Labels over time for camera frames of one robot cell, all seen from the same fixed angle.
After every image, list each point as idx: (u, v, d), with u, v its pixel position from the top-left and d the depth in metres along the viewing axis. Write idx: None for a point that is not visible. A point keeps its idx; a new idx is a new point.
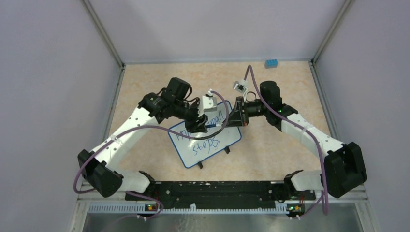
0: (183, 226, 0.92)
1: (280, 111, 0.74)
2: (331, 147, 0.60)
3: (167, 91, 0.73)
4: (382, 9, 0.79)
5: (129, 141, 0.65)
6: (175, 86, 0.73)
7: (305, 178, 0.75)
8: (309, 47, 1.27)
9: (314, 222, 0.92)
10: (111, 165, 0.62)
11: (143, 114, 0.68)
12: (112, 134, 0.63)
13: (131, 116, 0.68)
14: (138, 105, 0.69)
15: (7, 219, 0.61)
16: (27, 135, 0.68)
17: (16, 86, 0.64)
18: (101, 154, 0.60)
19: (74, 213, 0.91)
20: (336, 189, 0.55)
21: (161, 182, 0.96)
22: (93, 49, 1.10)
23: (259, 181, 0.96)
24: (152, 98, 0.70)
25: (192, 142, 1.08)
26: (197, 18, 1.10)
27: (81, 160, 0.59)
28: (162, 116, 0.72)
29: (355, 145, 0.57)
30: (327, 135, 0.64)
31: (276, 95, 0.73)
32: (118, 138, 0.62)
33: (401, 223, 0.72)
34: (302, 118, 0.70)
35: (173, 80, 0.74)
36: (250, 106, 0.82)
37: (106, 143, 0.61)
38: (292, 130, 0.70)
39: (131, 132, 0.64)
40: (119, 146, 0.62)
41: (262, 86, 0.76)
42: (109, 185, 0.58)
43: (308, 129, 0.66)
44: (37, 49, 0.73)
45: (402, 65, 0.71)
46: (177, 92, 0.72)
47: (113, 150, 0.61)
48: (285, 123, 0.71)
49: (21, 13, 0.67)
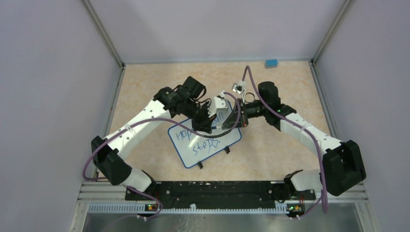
0: (183, 226, 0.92)
1: (279, 110, 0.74)
2: (329, 146, 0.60)
3: (182, 88, 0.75)
4: (382, 9, 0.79)
5: (141, 132, 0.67)
6: (191, 84, 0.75)
7: (305, 178, 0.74)
8: (308, 47, 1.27)
9: (314, 222, 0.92)
10: (123, 153, 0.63)
11: (158, 107, 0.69)
12: (127, 123, 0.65)
13: (145, 108, 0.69)
14: (154, 97, 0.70)
15: (7, 219, 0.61)
16: (26, 137, 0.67)
17: (15, 86, 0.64)
18: (113, 142, 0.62)
19: (74, 213, 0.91)
20: (336, 187, 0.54)
21: (161, 182, 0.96)
22: (93, 48, 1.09)
23: (259, 181, 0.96)
24: (168, 92, 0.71)
25: (192, 142, 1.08)
26: (197, 18, 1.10)
27: (95, 145, 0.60)
28: (175, 111, 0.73)
29: (354, 143, 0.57)
30: (325, 134, 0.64)
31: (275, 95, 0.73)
32: (132, 128, 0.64)
33: (401, 224, 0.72)
34: (300, 117, 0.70)
35: (189, 79, 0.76)
36: (249, 107, 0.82)
37: (120, 131, 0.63)
38: (291, 129, 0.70)
39: (144, 123, 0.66)
40: (131, 136, 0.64)
41: (260, 86, 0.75)
42: (119, 173, 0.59)
43: (307, 129, 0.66)
44: (36, 49, 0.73)
45: (402, 65, 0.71)
46: (192, 90, 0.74)
47: (126, 139, 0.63)
48: (284, 123, 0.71)
49: (21, 13, 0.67)
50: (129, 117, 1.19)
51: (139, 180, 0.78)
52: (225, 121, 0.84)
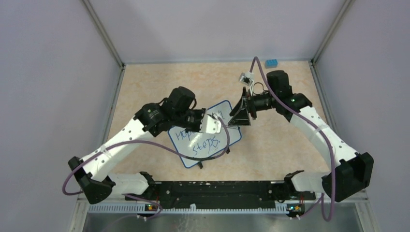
0: (183, 226, 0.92)
1: (293, 100, 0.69)
2: (344, 156, 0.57)
3: (167, 101, 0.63)
4: (382, 9, 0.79)
5: (119, 154, 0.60)
6: (176, 98, 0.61)
7: (305, 179, 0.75)
8: (308, 47, 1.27)
9: (314, 222, 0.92)
10: (99, 176, 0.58)
11: (137, 127, 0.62)
12: (103, 145, 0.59)
13: (124, 128, 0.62)
14: (135, 116, 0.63)
15: (7, 219, 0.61)
16: (26, 136, 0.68)
17: (16, 86, 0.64)
18: (89, 165, 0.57)
19: (74, 213, 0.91)
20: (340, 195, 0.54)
21: (161, 182, 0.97)
22: (93, 48, 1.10)
23: (258, 181, 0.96)
24: (150, 109, 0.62)
25: (192, 142, 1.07)
26: (197, 18, 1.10)
27: (70, 166, 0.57)
28: (157, 132, 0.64)
29: (369, 156, 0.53)
30: (341, 139, 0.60)
31: (284, 84, 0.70)
32: (108, 151, 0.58)
33: (401, 224, 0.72)
34: (316, 114, 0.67)
35: (175, 91, 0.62)
36: (257, 99, 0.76)
37: (95, 154, 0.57)
38: (303, 125, 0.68)
39: (121, 146, 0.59)
40: (107, 159, 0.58)
41: (269, 74, 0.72)
42: (95, 195, 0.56)
43: (323, 130, 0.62)
44: (37, 49, 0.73)
45: (402, 65, 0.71)
46: (178, 105, 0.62)
47: (101, 163, 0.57)
48: (296, 117, 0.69)
49: (22, 13, 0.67)
50: (129, 117, 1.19)
51: (132, 186, 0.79)
52: (232, 117, 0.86)
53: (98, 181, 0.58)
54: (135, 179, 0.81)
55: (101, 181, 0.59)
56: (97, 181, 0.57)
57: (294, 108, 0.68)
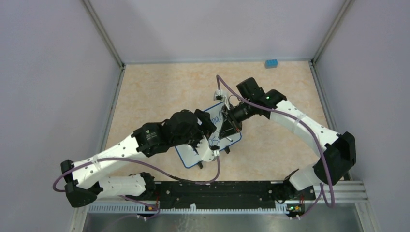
0: (183, 226, 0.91)
1: (268, 98, 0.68)
2: (327, 140, 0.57)
3: (168, 123, 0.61)
4: (382, 10, 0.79)
5: (109, 167, 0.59)
6: (174, 123, 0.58)
7: (301, 175, 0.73)
8: (309, 47, 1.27)
9: (314, 223, 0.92)
10: (86, 184, 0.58)
11: (132, 145, 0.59)
12: (95, 154, 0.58)
13: (120, 143, 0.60)
14: (133, 133, 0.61)
15: (8, 219, 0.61)
16: (26, 135, 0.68)
17: (16, 85, 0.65)
18: (78, 172, 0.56)
19: (74, 213, 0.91)
20: (335, 178, 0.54)
21: (161, 182, 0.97)
22: (93, 48, 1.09)
23: (259, 181, 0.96)
24: (148, 130, 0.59)
25: None
26: (197, 18, 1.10)
27: (63, 167, 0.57)
28: (151, 153, 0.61)
29: (350, 135, 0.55)
30: (321, 125, 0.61)
31: (253, 87, 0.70)
32: (98, 163, 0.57)
33: (401, 224, 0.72)
34: (293, 106, 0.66)
35: (176, 116, 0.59)
36: (235, 111, 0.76)
37: (85, 163, 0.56)
38: (283, 119, 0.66)
39: (111, 162, 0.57)
40: (95, 171, 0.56)
41: (240, 85, 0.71)
42: (76, 200, 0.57)
43: (302, 120, 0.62)
44: (36, 49, 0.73)
45: (402, 65, 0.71)
46: (175, 129, 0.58)
47: (89, 173, 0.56)
48: (274, 114, 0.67)
49: (22, 13, 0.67)
50: (129, 117, 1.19)
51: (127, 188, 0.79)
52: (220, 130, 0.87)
53: (84, 188, 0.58)
54: (128, 182, 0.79)
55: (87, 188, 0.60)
56: (83, 188, 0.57)
57: (270, 104, 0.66)
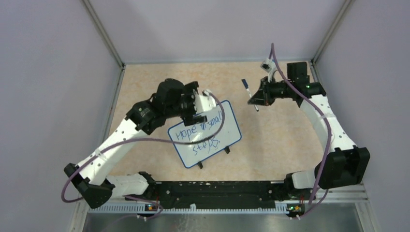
0: (183, 226, 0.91)
1: (307, 87, 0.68)
2: (340, 145, 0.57)
3: (156, 96, 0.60)
4: (382, 9, 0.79)
5: (115, 156, 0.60)
6: (163, 93, 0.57)
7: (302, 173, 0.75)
8: (309, 47, 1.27)
9: (314, 223, 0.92)
10: (98, 180, 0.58)
11: (130, 126, 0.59)
12: (97, 148, 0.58)
13: (117, 129, 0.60)
14: (125, 116, 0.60)
15: (7, 218, 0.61)
16: (26, 135, 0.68)
17: (17, 86, 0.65)
18: (85, 170, 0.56)
19: (74, 213, 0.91)
20: (327, 181, 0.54)
21: (161, 182, 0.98)
22: (93, 48, 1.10)
23: (258, 181, 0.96)
24: (140, 108, 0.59)
25: (192, 142, 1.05)
26: (197, 18, 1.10)
27: (68, 173, 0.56)
28: (151, 129, 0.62)
29: (365, 150, 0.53)
30: (343, 131, 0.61)
31: (300, 72, 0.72)
32: (102, 153, 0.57)
33: (401, 224, 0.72)
34: (327, 104, 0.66)
35: (161, 86, 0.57)
36: (273, 87, 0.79)
37: (90, 159, 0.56)
38: (310, 110, 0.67)
39: (116, 148, 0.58)
40: (103, 163, 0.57)
41: (290, 64, 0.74)
42: (94, 199, 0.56)
43: (327, 118, 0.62)
44: (36, 50, 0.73)
45: (402, 65, 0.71)
46: (166, 99, 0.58)
47: (97, 166, 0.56)
48: (305, 103, 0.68)
49: (22, 14, 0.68)
50: None
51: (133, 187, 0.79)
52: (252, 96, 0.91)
53: (97, 184, 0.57)
54: (132, 182, 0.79)
55: (100, 184, 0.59)
56: (96, 184, 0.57)
57: (306, 94, 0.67)
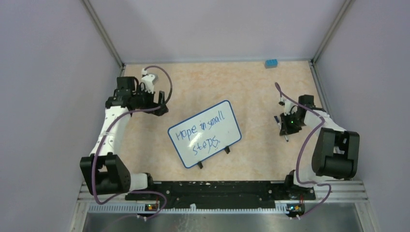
0: (183, 226, 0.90)
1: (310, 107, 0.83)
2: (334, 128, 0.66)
3: (119, 90, 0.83)
4: (382, 10, 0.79)
5: (117, 134, 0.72)
6: (124, 83, 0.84)
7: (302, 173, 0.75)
8: (309, 47, 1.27)
9: (314, 223, 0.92)
10: None
11: (116, 109, 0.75)
12: (101, 132, 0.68)
13: (106, 117, 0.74)
14: (107, 108, 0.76)
15: (8, 218, 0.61)
16: (25, 136, 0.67)
17: (16, 86, 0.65)
18: (103, 149, 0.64)
19: (74, 213, 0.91)
20: (322, 154, 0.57)
21: (161, 182, 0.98)
22: (93, 48, 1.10)
23: (259, 181, 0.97)
24: (114, 98, 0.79)
25: (192, 142, 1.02)
26: (197, 18, 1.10)
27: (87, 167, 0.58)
28: (132, 109, 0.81)
29: (354, 134, 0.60)
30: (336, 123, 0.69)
31: (308, 100, 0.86)
32: (109, 131, 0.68)
33: (401, 224, 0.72)
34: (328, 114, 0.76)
35: (120, 79, 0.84)
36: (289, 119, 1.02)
37: (102, 139, 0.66)
38: (312, 118, 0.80)
39: (116, 124, 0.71)
40: (113, 137, 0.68)
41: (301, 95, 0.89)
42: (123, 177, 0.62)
43: (323, 116, 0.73)
44: (36, 50, 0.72)
45: (402, 65, 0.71)
46: (128, 86, 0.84)
47: (110, 141, 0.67)
48: (308, 114, 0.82)
49: (22, 14, 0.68)
50: None
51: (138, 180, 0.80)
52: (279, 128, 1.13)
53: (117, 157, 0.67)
54: (137, 179, 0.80)
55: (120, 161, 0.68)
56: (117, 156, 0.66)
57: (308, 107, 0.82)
